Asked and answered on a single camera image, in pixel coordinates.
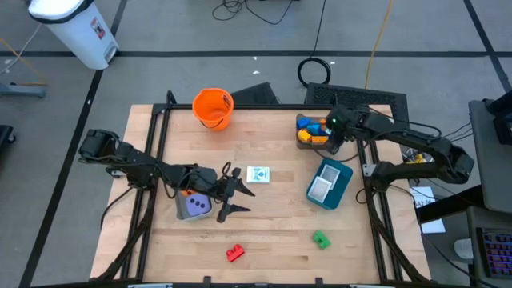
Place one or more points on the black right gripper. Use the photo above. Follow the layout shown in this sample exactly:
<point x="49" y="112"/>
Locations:
<point x="344" y="122"/>

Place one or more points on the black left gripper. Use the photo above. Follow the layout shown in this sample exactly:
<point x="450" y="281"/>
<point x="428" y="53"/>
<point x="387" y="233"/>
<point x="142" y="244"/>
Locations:
<point x="208" y="182"/>

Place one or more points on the blue rounded toy block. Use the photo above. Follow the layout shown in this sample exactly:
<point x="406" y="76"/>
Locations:
<point x="316" y="129"/>

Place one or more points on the orange toy block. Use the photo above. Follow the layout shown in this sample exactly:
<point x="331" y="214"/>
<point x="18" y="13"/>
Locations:
<point x="322" y="121"/>

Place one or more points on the purple soft die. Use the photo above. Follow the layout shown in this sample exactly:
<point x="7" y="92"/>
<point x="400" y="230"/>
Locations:
<point x="198" y="206"/>

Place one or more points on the red toy brick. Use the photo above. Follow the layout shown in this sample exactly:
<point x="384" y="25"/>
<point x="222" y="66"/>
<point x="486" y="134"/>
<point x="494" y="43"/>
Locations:
<point x="235" y="253"/>

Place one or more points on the light grey plastic bin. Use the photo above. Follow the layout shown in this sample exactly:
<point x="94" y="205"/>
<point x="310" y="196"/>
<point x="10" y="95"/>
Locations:
<point x="180" y="212"/>

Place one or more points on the bright green stepped brick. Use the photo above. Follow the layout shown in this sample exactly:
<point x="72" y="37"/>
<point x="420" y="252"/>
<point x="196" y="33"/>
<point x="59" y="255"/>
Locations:
<point x="321" y="240"/>

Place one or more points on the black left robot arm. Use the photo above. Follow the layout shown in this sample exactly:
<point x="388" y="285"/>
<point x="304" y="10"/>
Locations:
<point x="136" y="162"/>

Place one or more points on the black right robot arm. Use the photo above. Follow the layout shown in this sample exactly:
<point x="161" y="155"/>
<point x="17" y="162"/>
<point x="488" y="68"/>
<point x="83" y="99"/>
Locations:
<point x="420" y="140"/>

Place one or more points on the dark translucent plastic bin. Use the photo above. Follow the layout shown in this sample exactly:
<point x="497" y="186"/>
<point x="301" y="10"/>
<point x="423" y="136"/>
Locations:
<point x="316" y="147"/>

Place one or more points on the white card packet blue print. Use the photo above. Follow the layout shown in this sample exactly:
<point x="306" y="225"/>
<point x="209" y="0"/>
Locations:
<point x="258" y="174"/>

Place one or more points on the teal plastic bin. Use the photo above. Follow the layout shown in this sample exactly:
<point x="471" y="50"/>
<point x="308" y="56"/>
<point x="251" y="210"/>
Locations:
<point x="340" y="196"/>

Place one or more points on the black computer tower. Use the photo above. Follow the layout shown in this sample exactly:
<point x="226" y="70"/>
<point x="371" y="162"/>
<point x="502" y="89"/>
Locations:
<point x="360" y="96"/>

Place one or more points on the black wedge panel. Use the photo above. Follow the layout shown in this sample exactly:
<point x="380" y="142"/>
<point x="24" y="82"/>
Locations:
<point x="256" y="96"/>

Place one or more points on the orange plastic bucket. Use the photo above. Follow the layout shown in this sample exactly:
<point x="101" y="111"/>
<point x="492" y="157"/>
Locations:
<point x="208" y="108"/>

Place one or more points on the white paper sheet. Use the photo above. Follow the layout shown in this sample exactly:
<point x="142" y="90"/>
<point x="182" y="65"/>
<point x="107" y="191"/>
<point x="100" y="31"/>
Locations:
<point x="433" y="226"/>

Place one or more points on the grey desk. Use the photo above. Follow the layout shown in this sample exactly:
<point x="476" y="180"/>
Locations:
<point x="486" y="160"/>
<point x="474" y="272"/>

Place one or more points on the white computer mouse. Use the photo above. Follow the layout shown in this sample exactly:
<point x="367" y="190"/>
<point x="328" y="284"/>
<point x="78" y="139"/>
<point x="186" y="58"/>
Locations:
<point x="464" y="249"/>

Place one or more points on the black electronic device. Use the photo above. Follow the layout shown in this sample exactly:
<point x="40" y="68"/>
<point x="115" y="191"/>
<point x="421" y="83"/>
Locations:
<point x="504" y="128"/>

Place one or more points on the black keyboard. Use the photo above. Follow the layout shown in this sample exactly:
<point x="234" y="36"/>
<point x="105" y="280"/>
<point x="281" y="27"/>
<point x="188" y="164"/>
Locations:
<point x="496" y="252"/>

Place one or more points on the white pedal trash bin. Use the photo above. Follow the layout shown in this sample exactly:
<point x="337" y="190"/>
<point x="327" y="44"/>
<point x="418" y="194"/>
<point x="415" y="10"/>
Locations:
<point x="76" y="32"/>

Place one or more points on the grey stand foot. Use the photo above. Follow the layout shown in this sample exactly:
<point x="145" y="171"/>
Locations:
<point x="24" y="91"/>

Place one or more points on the black floor object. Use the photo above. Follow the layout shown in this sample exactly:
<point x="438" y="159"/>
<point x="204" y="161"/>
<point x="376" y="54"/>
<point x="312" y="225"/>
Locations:
<point x="5" y="138"/>

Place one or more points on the black aluminium table frame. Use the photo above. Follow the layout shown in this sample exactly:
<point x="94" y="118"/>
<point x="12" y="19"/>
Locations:
<point x="260" y="106"/>

